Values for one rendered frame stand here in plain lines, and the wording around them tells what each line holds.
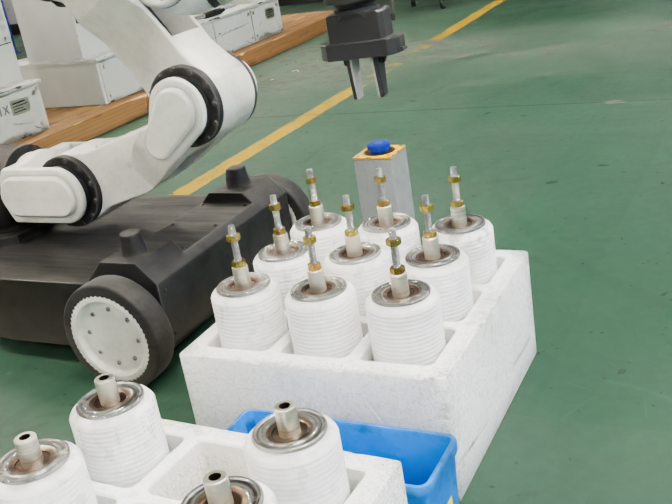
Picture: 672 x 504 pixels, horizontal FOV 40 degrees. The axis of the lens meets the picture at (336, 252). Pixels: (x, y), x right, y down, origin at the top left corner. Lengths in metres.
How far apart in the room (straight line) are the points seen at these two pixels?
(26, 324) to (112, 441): 0.81
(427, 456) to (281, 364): 0.22
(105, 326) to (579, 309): 0.81
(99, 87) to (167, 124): 2.27
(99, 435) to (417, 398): 0.38
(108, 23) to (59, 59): 2.31
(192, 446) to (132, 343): 0.53
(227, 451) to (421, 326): 0.28
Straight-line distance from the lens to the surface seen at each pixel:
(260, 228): 1.82
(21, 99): 3.53
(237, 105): 1.61
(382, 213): 1.39
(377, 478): 0.96
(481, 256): 1.34
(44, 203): 1.84
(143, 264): 1.58
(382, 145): 1.55
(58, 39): 3.94
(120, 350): 1.61
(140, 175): 1.73
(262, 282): 1.26
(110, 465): 1.05
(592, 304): 1.66
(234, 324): 1.25
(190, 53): 1.61
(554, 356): 1.50
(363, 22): 1.31
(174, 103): 1.57
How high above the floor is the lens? 0.73
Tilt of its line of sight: 21 degrees down
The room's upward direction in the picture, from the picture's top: 10 degrees counter-clockwise
